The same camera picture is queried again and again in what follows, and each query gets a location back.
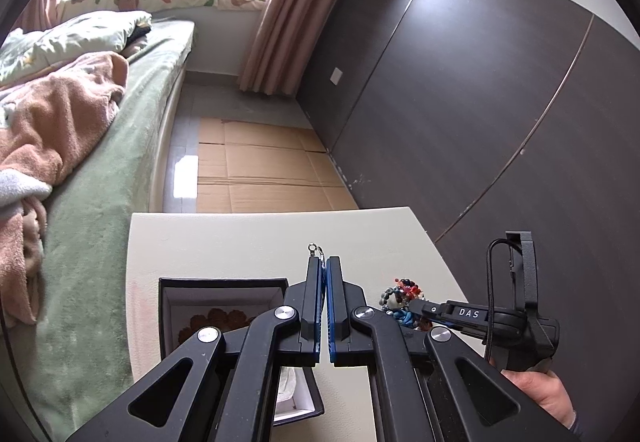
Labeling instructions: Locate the pink fleece blanket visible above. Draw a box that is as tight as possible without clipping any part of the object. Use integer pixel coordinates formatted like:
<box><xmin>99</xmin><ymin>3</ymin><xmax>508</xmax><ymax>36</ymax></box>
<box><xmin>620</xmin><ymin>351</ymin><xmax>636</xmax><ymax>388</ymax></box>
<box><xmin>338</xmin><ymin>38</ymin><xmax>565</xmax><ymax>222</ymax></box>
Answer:
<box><xmin>0</xmin><ymin>50</ymin><xmax>130</xmax><ymax>329</ymax></box>

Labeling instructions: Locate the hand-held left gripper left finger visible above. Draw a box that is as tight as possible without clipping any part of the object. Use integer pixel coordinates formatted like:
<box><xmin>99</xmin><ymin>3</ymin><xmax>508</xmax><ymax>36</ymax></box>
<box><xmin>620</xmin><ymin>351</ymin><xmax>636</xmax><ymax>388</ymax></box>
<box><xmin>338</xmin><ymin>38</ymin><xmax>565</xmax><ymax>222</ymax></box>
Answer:
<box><xmin>65</xmin><ymin>256</ymin><xmax>323</xmax><ymax>442</ymax></box>

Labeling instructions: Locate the floral pillow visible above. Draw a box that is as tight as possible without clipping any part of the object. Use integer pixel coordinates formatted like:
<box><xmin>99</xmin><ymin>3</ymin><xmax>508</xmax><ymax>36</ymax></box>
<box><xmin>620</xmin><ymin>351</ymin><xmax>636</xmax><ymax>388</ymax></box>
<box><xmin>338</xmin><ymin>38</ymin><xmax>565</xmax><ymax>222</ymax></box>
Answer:
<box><xmin>0</xmin><ymin>11</ymin><xmax>153</xmax><ymax>88</ymax></box>

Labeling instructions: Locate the person's right forearm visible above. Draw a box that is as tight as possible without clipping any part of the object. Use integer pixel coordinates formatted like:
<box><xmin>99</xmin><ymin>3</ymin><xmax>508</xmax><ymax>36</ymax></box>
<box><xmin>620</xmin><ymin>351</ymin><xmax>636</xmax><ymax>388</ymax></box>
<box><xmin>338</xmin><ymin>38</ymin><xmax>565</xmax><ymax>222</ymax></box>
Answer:
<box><xmin>566</xmin><ymin>411</ymin><xmax>587</xmax><ymax>441</ymax></box>

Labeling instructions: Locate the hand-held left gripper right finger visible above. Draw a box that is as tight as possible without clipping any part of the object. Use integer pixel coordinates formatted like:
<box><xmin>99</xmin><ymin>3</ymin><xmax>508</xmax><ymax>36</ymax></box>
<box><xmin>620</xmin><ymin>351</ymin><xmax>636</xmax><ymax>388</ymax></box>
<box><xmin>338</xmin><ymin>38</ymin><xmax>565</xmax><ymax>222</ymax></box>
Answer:
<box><xmin>326</xmin><ymin>256</ymin><xmax>576</xmax><ymax>442</ymax></box>

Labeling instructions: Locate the black jewelry box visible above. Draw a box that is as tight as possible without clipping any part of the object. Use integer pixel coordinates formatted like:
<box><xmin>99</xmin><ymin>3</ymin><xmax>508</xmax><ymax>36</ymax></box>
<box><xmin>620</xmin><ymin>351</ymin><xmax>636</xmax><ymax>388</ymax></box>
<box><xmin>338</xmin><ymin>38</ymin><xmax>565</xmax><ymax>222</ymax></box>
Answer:
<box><xmin>158</xmin><ymin>276</ymin><xmax>326</xmax><ymax>428</ymax></box>

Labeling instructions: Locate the bed with green sheet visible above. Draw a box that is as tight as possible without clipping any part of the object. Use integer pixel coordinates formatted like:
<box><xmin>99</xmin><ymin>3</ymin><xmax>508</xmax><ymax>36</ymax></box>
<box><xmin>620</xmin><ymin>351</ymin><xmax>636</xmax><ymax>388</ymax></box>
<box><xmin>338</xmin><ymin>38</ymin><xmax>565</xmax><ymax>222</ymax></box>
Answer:
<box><xmin>0</xmin><ymin>18</ymin><xmax>196</xmax><ymax>442</ymax></box>

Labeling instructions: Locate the dark folded cloth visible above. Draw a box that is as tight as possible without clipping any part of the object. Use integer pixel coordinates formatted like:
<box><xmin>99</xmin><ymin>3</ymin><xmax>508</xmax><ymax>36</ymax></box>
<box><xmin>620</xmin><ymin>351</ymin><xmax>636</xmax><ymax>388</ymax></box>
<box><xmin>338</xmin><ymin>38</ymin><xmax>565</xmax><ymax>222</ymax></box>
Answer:
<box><xmin>124</xmin><ymin>24</ymin><xmax>154</xmax><ymax>48</ymax></box>

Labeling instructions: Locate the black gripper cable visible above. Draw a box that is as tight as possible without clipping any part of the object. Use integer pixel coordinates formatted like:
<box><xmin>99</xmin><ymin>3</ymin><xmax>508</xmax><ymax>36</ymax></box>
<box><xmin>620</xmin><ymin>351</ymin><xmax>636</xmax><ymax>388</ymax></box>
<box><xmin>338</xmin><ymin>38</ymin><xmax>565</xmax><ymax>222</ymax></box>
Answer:
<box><xmin>485</xmin><ymin>239</ymin><xmax>519</xmax><ymax>348</ymax></box>

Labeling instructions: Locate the flattened cardboard sheet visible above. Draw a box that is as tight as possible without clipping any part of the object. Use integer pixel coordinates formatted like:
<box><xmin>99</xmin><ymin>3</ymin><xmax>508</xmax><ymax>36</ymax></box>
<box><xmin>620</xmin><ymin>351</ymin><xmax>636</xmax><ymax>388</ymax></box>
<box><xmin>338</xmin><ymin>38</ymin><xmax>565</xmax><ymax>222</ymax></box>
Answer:
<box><xmin>195</xmin><ymin>117</ymin><xmax>360</xmax><ymax>213</ymax></box>

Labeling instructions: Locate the person's right hand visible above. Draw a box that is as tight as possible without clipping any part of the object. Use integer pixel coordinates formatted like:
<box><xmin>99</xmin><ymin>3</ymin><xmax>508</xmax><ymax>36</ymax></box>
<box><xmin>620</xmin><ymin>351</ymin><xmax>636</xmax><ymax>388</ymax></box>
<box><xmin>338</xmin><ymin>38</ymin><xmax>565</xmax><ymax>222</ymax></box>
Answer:
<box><xmin>501</xmin><ymin>368</ymin><xmax>576</xmax><ymax>428</ymax></box>

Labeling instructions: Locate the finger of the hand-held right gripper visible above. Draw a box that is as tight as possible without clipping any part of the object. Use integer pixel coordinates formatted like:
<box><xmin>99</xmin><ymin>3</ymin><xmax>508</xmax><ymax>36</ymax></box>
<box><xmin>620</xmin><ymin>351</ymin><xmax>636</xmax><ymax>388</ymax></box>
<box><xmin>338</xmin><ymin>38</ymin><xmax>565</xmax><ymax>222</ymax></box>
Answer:
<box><xmin>410</xmin><ymin>299</ymin><xmax>489</xmax><ymax>341</ymax></box>

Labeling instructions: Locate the white grey cloth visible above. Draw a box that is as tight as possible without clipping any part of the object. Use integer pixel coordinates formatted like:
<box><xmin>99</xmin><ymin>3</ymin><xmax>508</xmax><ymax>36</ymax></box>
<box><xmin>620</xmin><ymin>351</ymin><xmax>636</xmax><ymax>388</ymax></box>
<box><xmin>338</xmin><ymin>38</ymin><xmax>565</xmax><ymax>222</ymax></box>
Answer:
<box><xmin>0</xmin><ymin>169</ymin><xmax>54</xmax><ymax>209</ymax></box>

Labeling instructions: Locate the blue white beaded bracelet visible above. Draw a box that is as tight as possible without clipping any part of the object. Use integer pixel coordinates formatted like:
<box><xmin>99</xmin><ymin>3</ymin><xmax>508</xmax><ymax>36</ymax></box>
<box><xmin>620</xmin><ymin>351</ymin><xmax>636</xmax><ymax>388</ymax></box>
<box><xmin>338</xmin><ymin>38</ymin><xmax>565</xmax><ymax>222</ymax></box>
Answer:
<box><xmin>378</xmin><ymin>291</ymin><xmax>419</xmax><ymax>327</ymax></box>

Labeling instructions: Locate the red beaded bracelet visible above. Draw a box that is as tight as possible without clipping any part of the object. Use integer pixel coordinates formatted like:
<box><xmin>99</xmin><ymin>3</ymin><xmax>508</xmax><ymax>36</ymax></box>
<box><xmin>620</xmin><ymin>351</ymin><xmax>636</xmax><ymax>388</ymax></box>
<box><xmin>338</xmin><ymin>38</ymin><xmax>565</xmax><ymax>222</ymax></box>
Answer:
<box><xmin>394</xmin><ymin>277</ymin><xmax>425</xmax><ymax>301</ymax></box>

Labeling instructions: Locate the pink curtain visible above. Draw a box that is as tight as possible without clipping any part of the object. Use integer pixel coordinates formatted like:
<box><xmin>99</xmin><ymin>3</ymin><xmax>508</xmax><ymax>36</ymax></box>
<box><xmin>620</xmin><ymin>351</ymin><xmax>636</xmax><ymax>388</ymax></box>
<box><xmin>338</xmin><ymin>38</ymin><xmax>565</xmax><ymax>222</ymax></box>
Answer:
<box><xmin>237</xmin><ymin>0</ymin><xmax>362</xmax><ymax>97</ymax></box>

